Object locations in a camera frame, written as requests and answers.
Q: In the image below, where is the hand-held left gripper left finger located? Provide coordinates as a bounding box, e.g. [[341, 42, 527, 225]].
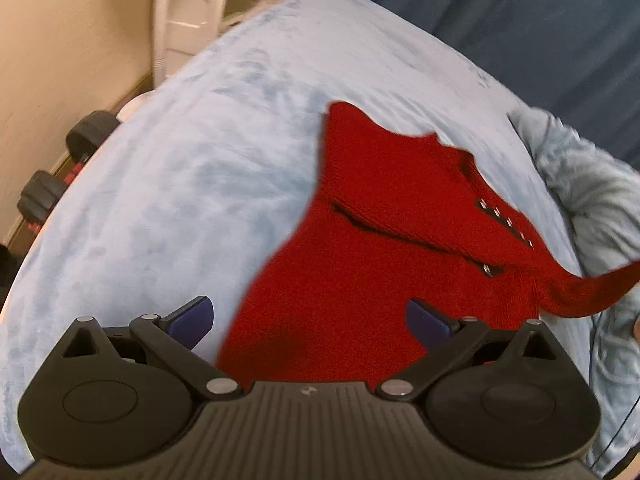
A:
[[44, 296, 242, 402]]

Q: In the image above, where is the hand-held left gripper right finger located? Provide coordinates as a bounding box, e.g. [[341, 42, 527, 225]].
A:
[[376, 299, 571, 403]]

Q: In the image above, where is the red knitted small garment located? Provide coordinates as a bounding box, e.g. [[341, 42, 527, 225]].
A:
[[215, 101, 640, 391]]

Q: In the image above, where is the light blue fleece blanket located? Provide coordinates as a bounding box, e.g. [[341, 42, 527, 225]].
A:
[[0, 0, 596, 476]]

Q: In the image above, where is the crumpled light blue blanket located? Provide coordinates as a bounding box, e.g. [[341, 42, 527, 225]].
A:
[[507, 102, 640, 476]]

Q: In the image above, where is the black dumbbell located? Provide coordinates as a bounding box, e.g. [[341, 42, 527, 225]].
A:
[[16, 111, 121, 233]]

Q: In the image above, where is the dark blue curtain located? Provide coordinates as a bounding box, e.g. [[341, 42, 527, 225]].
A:
[[295, 0, 640, 171]]

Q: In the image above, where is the white shelf unit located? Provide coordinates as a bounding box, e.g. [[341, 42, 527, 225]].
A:
[[152, 0, 296, 88]]

